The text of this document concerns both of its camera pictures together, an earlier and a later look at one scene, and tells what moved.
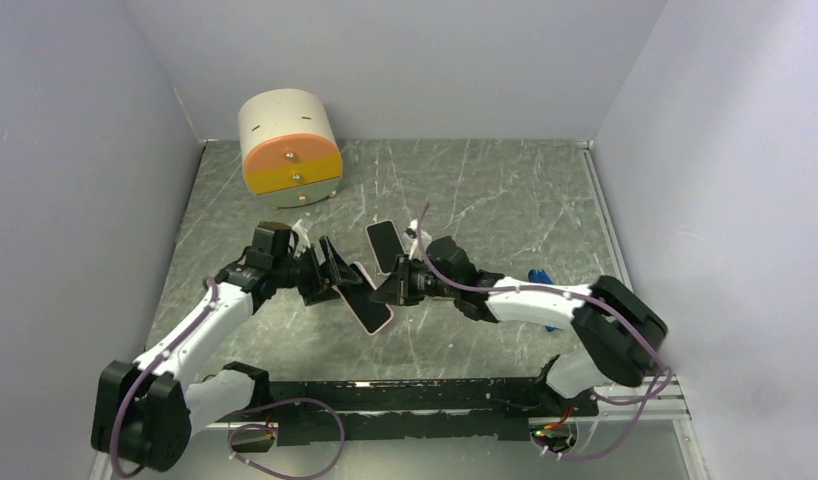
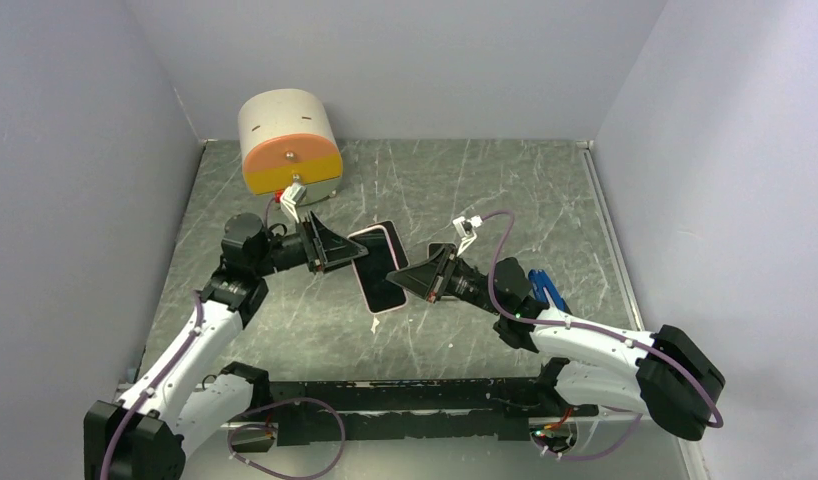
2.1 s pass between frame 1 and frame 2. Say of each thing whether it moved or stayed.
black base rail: stayed
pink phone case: moved
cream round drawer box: stayed
